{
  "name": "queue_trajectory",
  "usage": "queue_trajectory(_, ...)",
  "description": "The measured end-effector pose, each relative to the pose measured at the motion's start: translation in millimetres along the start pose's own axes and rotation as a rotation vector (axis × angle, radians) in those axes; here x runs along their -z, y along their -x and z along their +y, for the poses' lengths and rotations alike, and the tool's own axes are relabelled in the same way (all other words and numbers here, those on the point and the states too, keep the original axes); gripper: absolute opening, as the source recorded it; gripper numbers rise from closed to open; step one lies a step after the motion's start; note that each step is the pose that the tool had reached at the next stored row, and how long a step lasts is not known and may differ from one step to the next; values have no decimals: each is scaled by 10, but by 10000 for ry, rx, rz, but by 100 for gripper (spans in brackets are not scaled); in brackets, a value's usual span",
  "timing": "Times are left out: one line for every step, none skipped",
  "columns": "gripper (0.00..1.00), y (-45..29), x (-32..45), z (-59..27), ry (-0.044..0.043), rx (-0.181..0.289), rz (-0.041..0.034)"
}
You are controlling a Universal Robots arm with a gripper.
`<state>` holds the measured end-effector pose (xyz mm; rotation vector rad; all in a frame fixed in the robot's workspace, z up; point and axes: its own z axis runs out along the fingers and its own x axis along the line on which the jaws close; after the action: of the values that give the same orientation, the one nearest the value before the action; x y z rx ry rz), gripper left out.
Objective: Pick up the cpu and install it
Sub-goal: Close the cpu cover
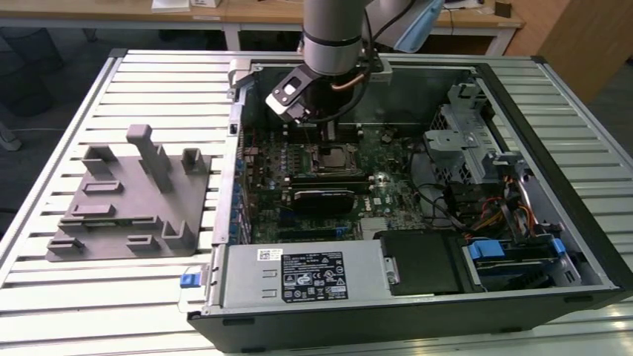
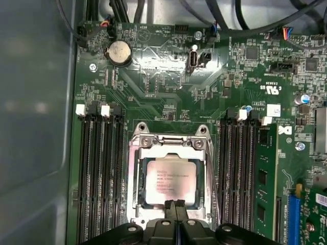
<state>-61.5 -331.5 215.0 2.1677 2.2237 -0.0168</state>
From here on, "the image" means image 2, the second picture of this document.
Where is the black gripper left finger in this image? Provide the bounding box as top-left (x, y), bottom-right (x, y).
top-left (84, 200), bottom-right (177, 245)

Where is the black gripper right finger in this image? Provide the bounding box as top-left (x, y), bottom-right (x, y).
top-left (176, 200), bottom-right (282, 245)

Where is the silver topped CPU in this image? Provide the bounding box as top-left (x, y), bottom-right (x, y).
top-left (139, 154), bottom-right (205, 210)

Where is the metal CPU socket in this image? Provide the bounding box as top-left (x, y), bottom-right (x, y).
top-left (126, 121), bottom-right (218, 227)

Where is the thin metal locking lever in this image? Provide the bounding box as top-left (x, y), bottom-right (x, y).
top-left (206, 137), bottom-right (220, 205)

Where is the green RAM stick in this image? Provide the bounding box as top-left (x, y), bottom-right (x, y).
top-left (255, 126), bottom-right (279, 242)

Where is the blue expansion slot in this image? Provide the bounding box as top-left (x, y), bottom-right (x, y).
top-left (288, 193), bottom-right (301, 245)

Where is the green motherboard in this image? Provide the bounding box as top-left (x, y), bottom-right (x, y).
top-left (67, 21), bottom-right (327, 245)

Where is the white barcode sticker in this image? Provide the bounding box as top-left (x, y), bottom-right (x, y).
top-left (265, 103), bottom-right (282, 116)

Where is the silver internal USB port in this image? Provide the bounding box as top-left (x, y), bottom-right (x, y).
top-left (188, 46), bottom-right (200, 75)

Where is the silver finned heat sink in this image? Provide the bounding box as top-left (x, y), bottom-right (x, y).
top-left (314, 107), bottom-right (327, 160)

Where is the silver coin cell battery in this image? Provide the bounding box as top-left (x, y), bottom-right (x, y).
top-left (106, 40), bottom-right (133, 66)

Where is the black open PC case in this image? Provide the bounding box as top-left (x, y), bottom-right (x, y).
top-left (0, 0), bottom-right (79, 245)

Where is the small coloured wire connector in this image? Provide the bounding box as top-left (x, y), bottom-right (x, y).
top-left (281, 25), bottom-right (294, 41)
top-left (101, 14), bottom-right (114, 33)

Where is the thick black cable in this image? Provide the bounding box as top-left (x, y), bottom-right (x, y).
top-left (209, 0), bottom-right (327, 33)

